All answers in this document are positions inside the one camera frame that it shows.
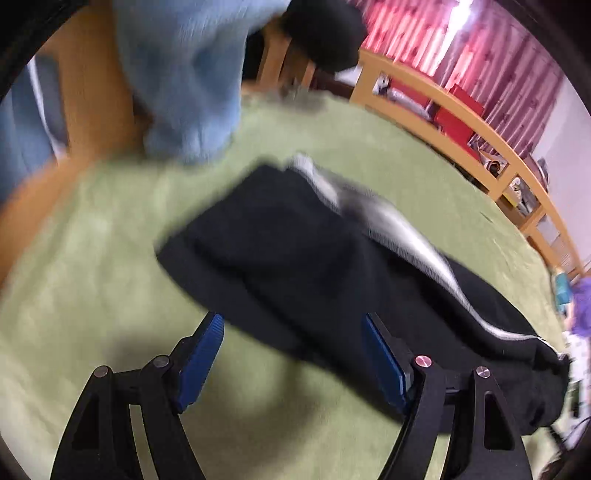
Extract black garment on bedpost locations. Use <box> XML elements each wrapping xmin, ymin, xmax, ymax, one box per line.
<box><xmin>280</xmin><ymin>0</ymin><xmax>368</xmax><ymax>73</ymax></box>

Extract purple plush toy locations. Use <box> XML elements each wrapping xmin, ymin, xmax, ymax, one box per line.
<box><xmin>572</xmin><ymin>277</ymin><xmax>591</xmax><ymax>339</ymax></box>

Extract red chair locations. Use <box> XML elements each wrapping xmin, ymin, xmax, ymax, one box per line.
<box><xmin>380</xmin><ymin>77</ymin><xmax>480</xmax><ymax>161</ymax></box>

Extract light blue fleece garment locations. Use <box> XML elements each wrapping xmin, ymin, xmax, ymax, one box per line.
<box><xmin>1</xmin><ymin>1</ymin><xmax>288</xmax><ymax>200</ymax></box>

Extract pink red curtain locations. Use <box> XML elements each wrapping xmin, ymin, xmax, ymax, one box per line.
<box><xmin>354</xmin><ymin>0</ymin><xmax>565</xmax><ymax>157</ymax></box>

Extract wooden bed frame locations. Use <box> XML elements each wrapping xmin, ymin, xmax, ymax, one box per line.
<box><xmin>1</xmin><ymin>1</ymin><xmax>584</xmax><ymax>279</ymax></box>

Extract teal patterned cloth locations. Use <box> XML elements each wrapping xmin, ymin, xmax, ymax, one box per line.
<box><xmin>552</xmin><ymin>268</ymin><xmax>573</xmax><ymax>316</ymax></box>

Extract green bed blanket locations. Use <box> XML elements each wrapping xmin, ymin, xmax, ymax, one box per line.
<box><xmin>1</xmin><ymin>94</ymin><xmax>565</xmax><ymax>479</ymax></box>

